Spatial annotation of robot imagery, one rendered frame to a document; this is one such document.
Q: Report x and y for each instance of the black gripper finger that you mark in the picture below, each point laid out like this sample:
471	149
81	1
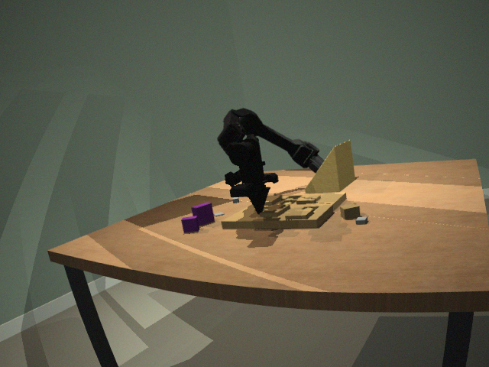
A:
266	191
257	201

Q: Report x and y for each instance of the small purple block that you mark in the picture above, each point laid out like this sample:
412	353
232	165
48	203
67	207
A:
190	224

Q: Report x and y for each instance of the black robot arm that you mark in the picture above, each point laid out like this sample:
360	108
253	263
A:
241	152

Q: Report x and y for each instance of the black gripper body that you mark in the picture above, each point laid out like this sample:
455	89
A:
255	179

